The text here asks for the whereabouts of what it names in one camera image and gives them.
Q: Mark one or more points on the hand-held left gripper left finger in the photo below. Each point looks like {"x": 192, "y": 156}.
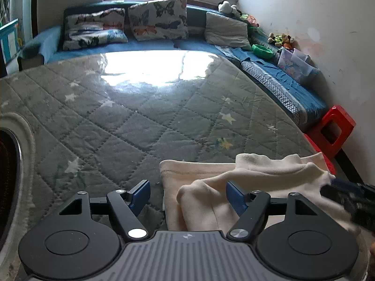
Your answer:
{"x": 141, "y": 192}

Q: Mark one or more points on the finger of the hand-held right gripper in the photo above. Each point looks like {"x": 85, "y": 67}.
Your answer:
{"x": 347, "y": 185}

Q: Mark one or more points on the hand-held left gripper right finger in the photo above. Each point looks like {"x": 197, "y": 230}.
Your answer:
{"x": 236, "y": 196}

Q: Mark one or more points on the cream knit garment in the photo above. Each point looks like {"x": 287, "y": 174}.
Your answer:
{"x": 269, "y": 172}

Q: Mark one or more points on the red plastic stool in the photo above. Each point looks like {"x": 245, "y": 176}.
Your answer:
{"x": 334, "y": 128}

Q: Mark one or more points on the grey quilted star blanket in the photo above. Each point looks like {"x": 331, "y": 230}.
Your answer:
{"x": 123, "y": 114}

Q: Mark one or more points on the clear plastic storage box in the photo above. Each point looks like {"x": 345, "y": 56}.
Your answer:
{"x": 296, "y": 64}

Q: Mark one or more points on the dark round object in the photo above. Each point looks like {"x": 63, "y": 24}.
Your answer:
{"x": 8, "y": 181}

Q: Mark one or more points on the green plastic bowl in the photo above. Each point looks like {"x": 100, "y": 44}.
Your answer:
{"x": 262, "y": 51}

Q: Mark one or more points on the blue sofa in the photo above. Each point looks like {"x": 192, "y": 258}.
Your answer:
{"x": 164, "y": 44}

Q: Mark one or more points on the brown and green plush toys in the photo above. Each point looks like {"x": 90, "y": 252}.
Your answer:
{"x": 281, "y": 39}

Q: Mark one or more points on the long butterfly print pillow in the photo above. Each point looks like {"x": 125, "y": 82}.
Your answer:
{"x": 93, "y": 38}

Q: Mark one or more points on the plain grey pillow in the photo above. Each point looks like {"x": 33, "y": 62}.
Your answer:
{"x": 227, "y": 30}

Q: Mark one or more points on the large butterfly print pillow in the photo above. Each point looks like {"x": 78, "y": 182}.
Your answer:
{"x": 159, "y": 19}

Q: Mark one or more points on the green and pink plush toy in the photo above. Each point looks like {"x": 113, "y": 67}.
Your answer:
{"x": 250, "y": 20}

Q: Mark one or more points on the small butterfly print pillow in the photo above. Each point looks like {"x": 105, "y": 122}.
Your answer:
{"x": 93, "y": 19}

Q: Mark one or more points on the white and black plush toy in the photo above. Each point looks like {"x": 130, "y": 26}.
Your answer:
{"x": 228, "y": 8}

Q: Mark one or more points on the cyan box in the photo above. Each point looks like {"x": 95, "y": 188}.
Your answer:
{"x": 8, "y": 39}

